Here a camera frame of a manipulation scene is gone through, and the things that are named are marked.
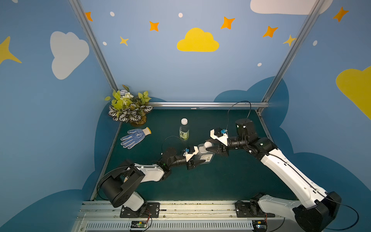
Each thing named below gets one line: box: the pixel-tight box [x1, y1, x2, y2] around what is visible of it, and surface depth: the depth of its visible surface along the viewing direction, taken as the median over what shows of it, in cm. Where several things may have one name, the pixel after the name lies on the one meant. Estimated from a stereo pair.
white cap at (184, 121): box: [181, 117, 188, 126], surface depth 90 cm
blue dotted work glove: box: [120, 127, 152, 150], surface depth 106 cm
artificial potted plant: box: [104, 84, 154, 126], surface depth 96 cm
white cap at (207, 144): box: [204, 141, 213, 149], surface depth 69 cm
